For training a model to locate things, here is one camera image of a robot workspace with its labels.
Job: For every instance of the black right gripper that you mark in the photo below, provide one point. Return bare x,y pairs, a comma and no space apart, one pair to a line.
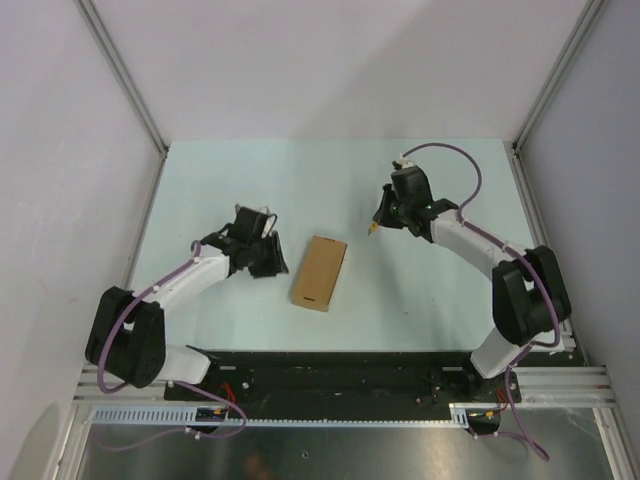
382,216

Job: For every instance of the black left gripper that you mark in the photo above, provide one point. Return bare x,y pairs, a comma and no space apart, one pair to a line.
276,264

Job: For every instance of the yellow utility knife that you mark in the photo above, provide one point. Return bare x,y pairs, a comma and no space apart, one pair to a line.
372,228

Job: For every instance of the brown cardboard express box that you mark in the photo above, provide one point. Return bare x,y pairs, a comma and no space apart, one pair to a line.
318,274

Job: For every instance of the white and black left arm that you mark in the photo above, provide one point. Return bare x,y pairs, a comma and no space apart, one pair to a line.
128,342

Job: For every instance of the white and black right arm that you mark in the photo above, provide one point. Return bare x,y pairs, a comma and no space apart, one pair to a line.
529,297

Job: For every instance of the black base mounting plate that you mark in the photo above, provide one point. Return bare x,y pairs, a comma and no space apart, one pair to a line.
250,377

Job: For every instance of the shiny metal front plate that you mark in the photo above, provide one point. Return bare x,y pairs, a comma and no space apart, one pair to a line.
134,452

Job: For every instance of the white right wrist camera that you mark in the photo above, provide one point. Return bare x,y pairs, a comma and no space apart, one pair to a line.
402,163

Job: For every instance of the white slotted cable duct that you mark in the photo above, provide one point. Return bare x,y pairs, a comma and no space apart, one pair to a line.
183,416

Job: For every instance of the aluminium frame post left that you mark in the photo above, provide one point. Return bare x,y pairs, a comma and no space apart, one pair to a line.
117,65

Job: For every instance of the aluminium frame post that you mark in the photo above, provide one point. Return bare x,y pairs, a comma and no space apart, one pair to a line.
117,65
561,67

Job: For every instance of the aluminium frame post right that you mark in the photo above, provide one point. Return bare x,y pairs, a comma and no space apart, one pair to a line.
561,67

